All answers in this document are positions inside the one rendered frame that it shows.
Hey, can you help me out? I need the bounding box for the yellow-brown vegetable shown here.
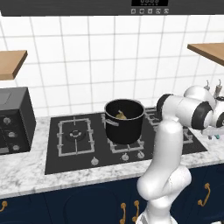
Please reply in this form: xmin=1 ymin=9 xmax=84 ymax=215
xmin=115 ymin=109 xmax=128 ymax=120

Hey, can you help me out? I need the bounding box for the black gas hob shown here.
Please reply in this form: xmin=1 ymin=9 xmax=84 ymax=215
xmin=44 ymin=107 xmax=208 ymax=176

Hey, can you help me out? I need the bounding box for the hanging metal utensil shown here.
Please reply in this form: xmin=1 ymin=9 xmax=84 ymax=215
xmin=213 ymin=79 xmax=223 ymax=99

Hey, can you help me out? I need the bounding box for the dark range hood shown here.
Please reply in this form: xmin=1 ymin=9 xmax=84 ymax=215
xmin=0 ymin=0 xmax=224 ymax=18

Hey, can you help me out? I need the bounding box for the black toaster oven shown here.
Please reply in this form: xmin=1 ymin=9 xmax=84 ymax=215
xmin=0 ymin=86 xmax=37 ymax=156

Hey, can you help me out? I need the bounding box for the brass cupboard handle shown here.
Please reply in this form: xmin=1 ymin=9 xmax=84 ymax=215
xmin=131 ymin=199 xmax=141 ymax=223
xmin=119 ymin=202 xmax=127 ymax=224
xmin=0 ymin=200 xmax=9 ymax=213
xmin=197 ymin=182 xmax=211 ymax=207

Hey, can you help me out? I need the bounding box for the black cooking pot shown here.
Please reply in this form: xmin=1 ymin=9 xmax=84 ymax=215
xmin=103 ymin=98 xmax=146 ymax=145

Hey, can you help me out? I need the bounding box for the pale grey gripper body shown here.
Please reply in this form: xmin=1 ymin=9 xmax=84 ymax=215
xmin=201 ymin=127 xmax=224 ymax=137

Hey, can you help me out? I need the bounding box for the navy cupboard door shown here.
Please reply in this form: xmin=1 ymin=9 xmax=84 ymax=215
xmin=0 ymin=192 xmax=46 ymax=224
xmin=129 ymin=177 xmax=152 ymax=224
xmin=43 ymin=179 xmax=130 ymax=224
xmin=171 ymin=164 xmax=224 ymax=224

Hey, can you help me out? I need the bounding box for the wooden wall shelf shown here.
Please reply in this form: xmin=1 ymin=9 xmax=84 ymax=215
xmin=186 ymin=42 xmax=224 ymax=67
xmin=0 ymin=50 xmax=29 ymax=81

